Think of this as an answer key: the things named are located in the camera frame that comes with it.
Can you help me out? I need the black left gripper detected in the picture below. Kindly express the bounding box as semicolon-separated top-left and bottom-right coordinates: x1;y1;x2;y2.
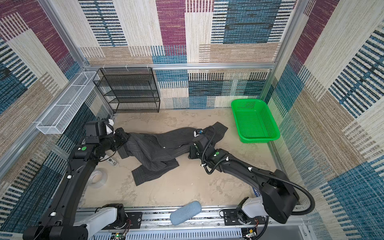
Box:
100;127;131;153

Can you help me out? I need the dark pinstriped long sleeve shirt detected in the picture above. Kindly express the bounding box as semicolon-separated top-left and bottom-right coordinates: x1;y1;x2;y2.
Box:
116;121;229;187

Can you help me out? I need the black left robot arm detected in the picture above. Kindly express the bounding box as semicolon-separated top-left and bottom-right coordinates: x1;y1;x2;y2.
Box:
23;122;129;240

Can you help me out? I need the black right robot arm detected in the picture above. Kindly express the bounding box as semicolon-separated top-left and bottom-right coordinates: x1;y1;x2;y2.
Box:
190;135;300;224

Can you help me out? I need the clear tape roll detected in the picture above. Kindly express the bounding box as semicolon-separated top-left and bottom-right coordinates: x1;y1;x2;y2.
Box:
88;168;108;189

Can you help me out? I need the blue-grey fuzzy microphone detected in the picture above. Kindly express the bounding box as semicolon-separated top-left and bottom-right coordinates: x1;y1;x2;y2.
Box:
170;201;202;226

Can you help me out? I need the green plastic basket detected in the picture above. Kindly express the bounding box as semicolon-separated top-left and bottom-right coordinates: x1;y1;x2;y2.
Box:
231;99;281;144

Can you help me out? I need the colourful treehouse book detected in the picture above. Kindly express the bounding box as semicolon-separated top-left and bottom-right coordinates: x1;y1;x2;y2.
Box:
253;188;262;197

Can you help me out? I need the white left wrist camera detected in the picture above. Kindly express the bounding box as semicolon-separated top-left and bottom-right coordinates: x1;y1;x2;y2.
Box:
103;119;115;135

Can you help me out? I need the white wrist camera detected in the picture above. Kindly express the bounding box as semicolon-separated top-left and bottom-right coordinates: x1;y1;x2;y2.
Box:
103;119;115;135
194;129;204;137

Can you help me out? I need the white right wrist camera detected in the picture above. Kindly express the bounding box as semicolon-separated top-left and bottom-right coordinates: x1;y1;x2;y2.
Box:
194;129;204;137

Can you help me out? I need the black corrugated cable conduit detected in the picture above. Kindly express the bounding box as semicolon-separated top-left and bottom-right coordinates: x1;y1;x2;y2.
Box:
200;126;316;240

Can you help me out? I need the black wire mesh shelf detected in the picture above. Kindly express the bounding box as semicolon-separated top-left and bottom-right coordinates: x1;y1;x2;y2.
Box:
93;67;161;114

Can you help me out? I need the white wire mesh tray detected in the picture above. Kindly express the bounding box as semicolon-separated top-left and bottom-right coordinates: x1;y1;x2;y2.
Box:
36;72;96;135

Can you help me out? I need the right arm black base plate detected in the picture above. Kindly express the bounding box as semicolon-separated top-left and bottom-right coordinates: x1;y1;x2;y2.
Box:
219;209;266;226

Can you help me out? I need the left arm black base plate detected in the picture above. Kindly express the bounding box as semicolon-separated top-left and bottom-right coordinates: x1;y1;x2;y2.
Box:
122;212;143;231

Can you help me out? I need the white slotted cable duct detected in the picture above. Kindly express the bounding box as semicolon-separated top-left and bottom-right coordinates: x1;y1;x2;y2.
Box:
91;228;243;240

